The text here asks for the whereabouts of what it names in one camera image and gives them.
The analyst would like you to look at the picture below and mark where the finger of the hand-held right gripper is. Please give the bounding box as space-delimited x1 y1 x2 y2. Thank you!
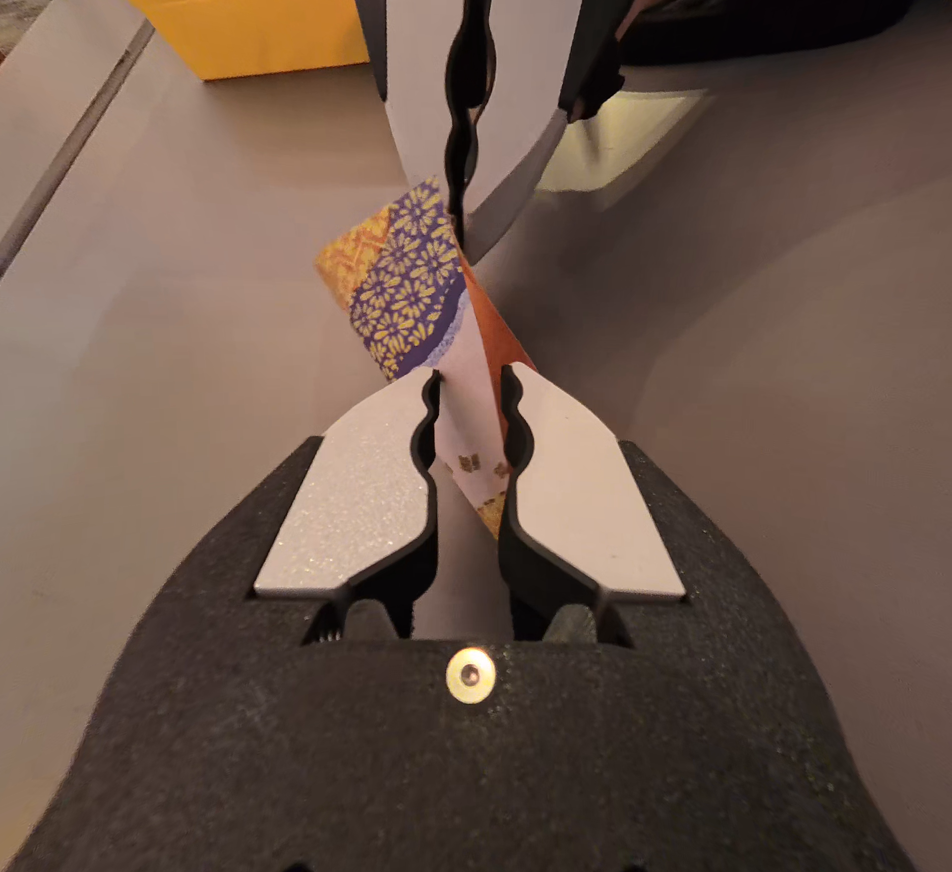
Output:
383 0 478 242
463 0 597 264

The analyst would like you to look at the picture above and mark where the patterned origami paper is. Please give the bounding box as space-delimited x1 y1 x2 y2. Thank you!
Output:
314 176 538 542

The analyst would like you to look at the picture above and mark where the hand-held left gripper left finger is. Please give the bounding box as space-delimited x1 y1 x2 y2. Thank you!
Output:
253 365 443 641

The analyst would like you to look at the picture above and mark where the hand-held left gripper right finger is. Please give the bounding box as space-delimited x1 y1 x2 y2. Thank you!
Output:
497 362 688 641

